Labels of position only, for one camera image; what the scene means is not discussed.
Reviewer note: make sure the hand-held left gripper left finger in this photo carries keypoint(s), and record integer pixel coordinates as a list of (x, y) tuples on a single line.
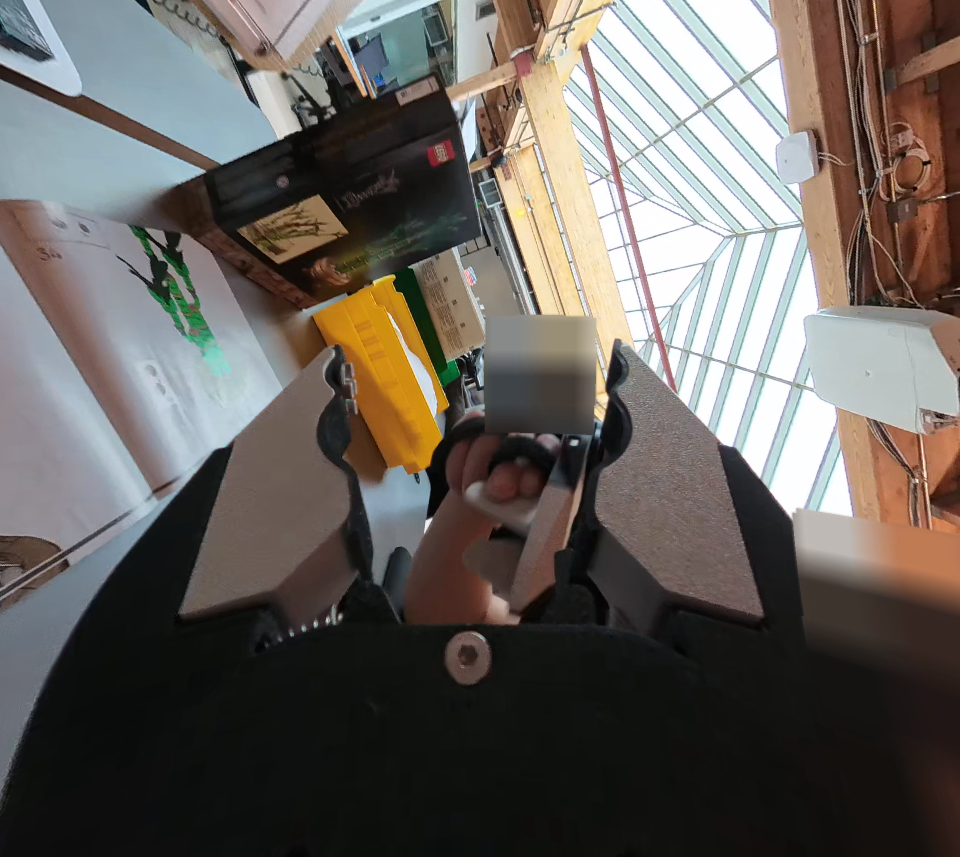
[(277, 512)]

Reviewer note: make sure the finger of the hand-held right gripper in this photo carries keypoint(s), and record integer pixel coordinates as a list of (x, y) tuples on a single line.
[(555, 519), (495, 561)]

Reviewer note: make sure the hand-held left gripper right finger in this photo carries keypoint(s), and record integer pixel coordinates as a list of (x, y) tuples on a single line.
[(675, 519)]

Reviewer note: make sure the small grey lego piece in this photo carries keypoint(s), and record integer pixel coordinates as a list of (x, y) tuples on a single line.
[(350, 388)]

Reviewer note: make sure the open lego instruction booklet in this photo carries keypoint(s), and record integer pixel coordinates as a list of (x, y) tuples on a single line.
[(75, 384)]

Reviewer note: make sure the black lego set box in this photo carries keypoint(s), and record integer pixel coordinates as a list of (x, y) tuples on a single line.
[(375, 182)]

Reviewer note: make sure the person's right hand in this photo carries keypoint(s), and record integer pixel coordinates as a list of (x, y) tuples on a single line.
[(517, 478)]

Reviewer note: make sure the white plastic bag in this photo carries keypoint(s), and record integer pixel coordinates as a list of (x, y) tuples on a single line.
[(416, 369)]

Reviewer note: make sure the yellow plastic bin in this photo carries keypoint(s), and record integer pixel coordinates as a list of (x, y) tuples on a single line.
[(367, 362)]

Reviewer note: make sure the white printed panel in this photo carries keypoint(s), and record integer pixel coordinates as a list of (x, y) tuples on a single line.
[(450, 306)]

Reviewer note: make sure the green plastic bin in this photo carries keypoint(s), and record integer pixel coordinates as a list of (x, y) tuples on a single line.
[(420, 313)]

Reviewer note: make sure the white router box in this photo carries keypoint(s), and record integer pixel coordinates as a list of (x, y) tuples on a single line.
[(796, 158)]

